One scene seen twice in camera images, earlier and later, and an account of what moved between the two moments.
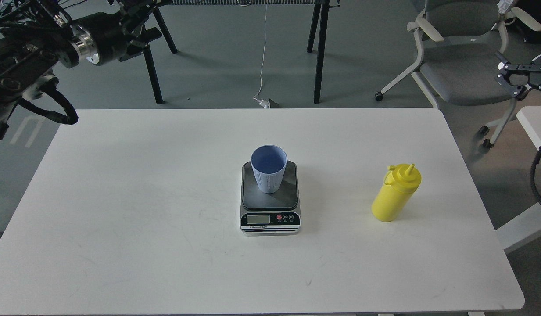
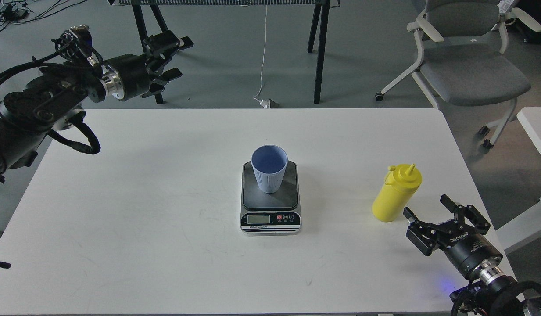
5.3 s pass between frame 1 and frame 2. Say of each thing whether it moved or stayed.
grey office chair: stayed
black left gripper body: moved
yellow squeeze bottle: stayed
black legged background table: stayed
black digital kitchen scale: stayed
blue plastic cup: stayed
